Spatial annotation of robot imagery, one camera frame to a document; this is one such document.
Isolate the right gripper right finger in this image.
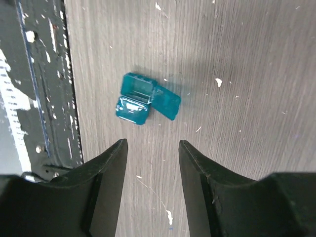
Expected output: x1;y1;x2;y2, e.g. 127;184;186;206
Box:
179;140;316;237

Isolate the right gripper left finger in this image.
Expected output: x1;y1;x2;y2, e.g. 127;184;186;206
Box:
0;139;128;237

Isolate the teal pill box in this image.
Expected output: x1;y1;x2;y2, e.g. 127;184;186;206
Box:
116;73;181;125

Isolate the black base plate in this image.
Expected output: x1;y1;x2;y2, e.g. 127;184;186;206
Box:
0;0;83;182

